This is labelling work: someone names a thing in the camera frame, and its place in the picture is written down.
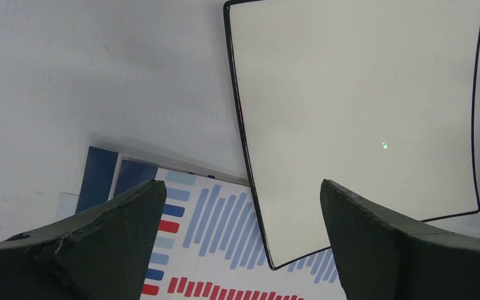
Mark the blue striped placemat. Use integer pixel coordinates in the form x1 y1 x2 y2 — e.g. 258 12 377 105
56 147 346 299

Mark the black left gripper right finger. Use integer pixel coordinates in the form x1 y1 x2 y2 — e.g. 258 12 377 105
320 179 480 299

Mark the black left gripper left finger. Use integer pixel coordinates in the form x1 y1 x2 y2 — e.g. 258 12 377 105
0 181 166 299

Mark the white square plate black rim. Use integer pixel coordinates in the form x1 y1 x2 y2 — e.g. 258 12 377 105
223 1 480 270

